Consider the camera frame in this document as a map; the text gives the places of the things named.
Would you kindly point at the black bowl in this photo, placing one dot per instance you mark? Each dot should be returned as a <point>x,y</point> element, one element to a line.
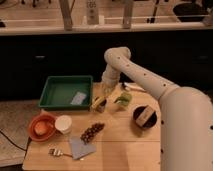
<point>150,123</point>

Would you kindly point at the blue cloth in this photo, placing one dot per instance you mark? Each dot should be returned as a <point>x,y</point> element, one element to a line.
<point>79,149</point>

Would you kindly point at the yellow banana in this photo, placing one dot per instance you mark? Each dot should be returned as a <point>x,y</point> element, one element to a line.
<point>97,102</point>

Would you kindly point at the bunch of dark grapes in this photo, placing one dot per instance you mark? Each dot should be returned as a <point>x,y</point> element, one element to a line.
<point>91,132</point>

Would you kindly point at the green plastic tray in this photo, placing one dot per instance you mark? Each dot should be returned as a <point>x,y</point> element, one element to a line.
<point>59,91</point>

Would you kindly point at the wooden block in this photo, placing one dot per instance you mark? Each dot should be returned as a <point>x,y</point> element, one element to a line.
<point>144,115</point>

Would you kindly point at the metal cup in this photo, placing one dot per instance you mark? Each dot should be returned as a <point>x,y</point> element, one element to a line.
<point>101,107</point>

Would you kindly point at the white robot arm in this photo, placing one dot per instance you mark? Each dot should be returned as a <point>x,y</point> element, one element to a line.
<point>186,113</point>

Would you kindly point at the orange bowl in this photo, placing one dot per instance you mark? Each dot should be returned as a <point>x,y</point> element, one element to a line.
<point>49,120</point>

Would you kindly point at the light blue sponge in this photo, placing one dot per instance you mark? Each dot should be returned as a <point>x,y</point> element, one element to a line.
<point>78,98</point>

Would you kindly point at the white cup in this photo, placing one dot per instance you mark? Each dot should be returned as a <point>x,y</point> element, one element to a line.
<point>63,124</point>

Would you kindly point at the orange fruit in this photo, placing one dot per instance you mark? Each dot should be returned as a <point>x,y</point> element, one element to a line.
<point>40,128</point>

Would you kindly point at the white utensil with black tip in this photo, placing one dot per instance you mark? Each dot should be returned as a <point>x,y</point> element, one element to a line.
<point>129,87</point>

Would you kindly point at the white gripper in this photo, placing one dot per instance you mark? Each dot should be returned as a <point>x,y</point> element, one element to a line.
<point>109,82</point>

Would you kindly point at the green cup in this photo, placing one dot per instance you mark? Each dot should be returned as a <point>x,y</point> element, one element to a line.
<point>123,101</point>

